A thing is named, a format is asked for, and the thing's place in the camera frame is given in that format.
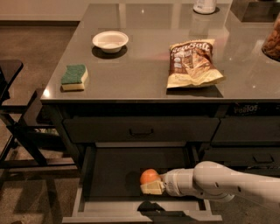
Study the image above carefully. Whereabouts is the open middle drawer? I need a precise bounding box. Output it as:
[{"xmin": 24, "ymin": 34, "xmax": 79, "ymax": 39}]
[{"xmin": 62, "ymin": 147, "xmax": 222, "ymax": 224}]

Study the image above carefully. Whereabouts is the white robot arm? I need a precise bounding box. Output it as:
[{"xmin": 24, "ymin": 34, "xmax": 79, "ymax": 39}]
[{"xmin": 140, "ymin": 161, "xmax": 280, "ymax": 211}]

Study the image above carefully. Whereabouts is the right middle drawer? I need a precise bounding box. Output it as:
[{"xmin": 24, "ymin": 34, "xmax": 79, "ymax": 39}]
[{"xmin": 201, "ymin": 147, "xmax": 280, "ymax": 167}]

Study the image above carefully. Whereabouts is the dark wooden chair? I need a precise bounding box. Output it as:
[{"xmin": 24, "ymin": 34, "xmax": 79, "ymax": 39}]
[{"xmin": 0, "ymin": 59, "xmax": 74, "ymax": 169}]

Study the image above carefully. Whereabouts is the green yellow sponge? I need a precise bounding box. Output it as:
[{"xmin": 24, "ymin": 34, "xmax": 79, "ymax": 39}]
[{"xmin": 60, "ymin": 64, "xmax": 88, "ymax": 91}]

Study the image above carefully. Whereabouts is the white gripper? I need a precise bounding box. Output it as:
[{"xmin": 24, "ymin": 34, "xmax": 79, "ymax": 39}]
[{"xmin": 140, "ymin": 169, "xmax": 195, "ymax": 197}]

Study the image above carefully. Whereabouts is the closed top drawer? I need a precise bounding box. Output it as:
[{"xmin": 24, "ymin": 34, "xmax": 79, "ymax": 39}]
[{"xmin": 63, "ymin": 116, "xmax": 220, "ymax": 144}]

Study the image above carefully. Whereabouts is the white container on counter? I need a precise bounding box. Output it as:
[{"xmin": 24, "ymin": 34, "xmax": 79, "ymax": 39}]
[{"xmin": 193, "ymin": 0, "xmax": 217, "ymax": 15}]

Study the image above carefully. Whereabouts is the right top drawer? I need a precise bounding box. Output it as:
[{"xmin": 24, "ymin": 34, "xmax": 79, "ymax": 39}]
[{"xmin": 212, "ymin": 116, "xmax": 280, "ymax": 145}]

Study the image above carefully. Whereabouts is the orange fruit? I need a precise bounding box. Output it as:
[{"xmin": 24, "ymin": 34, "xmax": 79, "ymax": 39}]
[{"xmin": 140, "ymin": 169, "xmax": 160, "ymax": 185}]

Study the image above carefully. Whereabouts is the grey drawer cabinet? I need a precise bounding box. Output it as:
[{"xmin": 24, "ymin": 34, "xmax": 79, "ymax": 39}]
[{"xmin": 42, "ymin": 1, "xmax": 280, "ymax": 224}]

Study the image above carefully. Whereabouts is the sea salt chip bag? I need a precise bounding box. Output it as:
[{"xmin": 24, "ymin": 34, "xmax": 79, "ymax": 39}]
[{"xmin": 167, "ymin": 39, "xmax": 225, "ymax": 88}]

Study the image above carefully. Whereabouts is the white paper bowl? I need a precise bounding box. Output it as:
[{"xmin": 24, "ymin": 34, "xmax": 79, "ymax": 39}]
[{"xmin": 92, "ymin": 31, "xmax": 129, "ymax": 53}]

